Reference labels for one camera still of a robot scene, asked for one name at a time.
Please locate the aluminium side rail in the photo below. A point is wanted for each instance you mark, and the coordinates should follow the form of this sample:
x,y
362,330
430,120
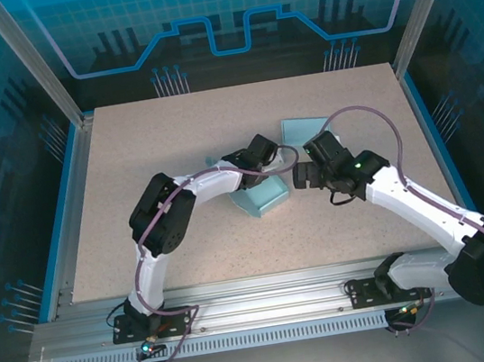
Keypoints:
x,y
76,215

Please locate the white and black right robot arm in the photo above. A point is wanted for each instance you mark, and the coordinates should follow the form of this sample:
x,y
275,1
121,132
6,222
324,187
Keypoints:
x,y
424,208

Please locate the aluminium frame post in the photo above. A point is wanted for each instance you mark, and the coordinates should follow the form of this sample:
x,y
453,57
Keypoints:
x,y
426,3
45,69

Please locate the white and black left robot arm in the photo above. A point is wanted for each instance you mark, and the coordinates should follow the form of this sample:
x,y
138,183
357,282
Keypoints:
x,y
161,220

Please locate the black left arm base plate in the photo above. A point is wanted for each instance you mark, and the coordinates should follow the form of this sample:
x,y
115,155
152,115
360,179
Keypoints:
x,y
172,321

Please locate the aluminium frame rail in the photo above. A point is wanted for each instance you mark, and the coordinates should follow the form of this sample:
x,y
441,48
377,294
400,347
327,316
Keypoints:
x,y
264,296

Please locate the light blue paper box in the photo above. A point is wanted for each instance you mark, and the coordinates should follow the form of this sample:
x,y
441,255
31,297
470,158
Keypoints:
x,y
267,195
298,131

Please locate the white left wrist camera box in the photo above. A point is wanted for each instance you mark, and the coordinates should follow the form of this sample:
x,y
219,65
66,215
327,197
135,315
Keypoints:
x,y
277,159

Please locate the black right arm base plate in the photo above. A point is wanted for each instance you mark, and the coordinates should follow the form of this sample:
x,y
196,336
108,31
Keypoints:
x,y
361,295

